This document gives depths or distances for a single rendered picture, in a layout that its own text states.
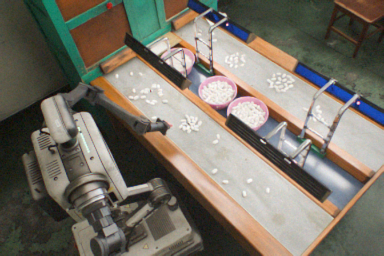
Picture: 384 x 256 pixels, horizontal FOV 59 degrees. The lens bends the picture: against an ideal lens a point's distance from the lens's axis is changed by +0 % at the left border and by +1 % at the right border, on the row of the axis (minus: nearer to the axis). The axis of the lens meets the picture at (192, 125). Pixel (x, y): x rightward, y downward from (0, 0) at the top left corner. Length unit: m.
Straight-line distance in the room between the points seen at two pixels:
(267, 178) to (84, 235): 1.19
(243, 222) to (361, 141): 0.90
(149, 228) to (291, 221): 0.86
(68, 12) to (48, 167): 1.20
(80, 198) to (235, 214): 0.90
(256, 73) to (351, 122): 0.72
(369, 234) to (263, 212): 1.12
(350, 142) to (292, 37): 2.01
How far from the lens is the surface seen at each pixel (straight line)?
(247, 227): 1.86
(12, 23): 3.19
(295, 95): 2.40
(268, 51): 2.64
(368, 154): 2.24
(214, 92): 2.39
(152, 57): 2.16
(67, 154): 1.37
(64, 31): 2.34
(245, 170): 2.02
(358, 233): 2.82
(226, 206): 1.89
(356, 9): 3.72
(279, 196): 1.97
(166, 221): 2.20
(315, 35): 4.07
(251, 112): 2.26
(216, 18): 2.42
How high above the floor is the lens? 2.51
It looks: 54 degrees down
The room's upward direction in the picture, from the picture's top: 8 degrees counter-clockwise
